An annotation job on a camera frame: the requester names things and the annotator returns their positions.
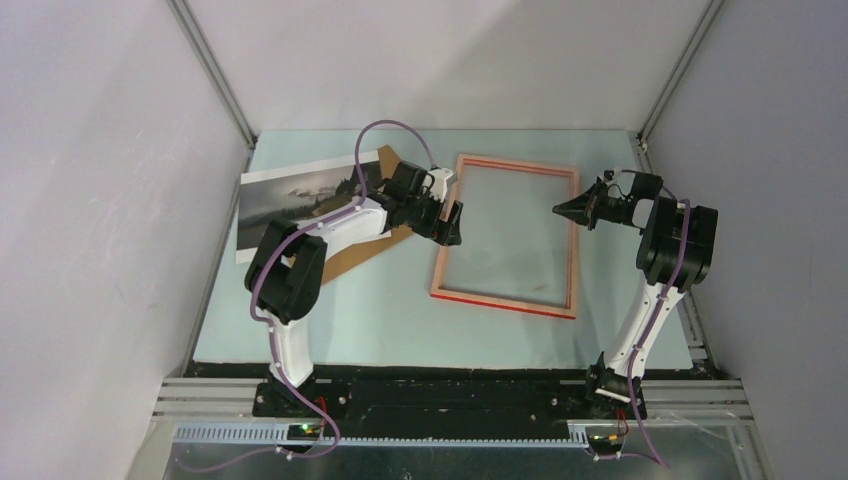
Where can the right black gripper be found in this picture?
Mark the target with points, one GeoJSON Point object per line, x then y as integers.
{"type": "Point", "coordinates": [584, 208]}

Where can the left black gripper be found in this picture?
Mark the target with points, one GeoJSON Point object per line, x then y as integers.
{"type": "Point", "coordinates": [449, 234]}

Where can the red wooden picture frame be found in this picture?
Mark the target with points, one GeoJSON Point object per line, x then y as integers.
{"type": "Point", "coordinates": [570, 310]}

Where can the brown backing board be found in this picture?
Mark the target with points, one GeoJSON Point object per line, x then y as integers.
{"type": "Point", "coordinates": [361, 253]}

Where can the landscape photo print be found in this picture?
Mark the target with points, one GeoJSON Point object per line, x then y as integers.
{"type": "Point", "coordinates": [298, 193]}

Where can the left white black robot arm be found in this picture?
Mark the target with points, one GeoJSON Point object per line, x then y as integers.
{"type": "Point", "coordinates": [285, 276]}

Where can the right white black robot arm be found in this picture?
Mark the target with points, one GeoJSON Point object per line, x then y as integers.
{"type": "Point", "coordinates": [675, 253]}

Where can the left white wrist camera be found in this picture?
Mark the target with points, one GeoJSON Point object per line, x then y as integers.
{"type": "Point", "coordinates": [439, 183]}

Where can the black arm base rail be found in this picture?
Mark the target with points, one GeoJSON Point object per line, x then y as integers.
{"type": "Point", "coordinates": [428, 403]}

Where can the grey slotted cable duct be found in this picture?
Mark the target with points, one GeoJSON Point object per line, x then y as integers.
{"type": "Point", "coordinates": [284, 435]}

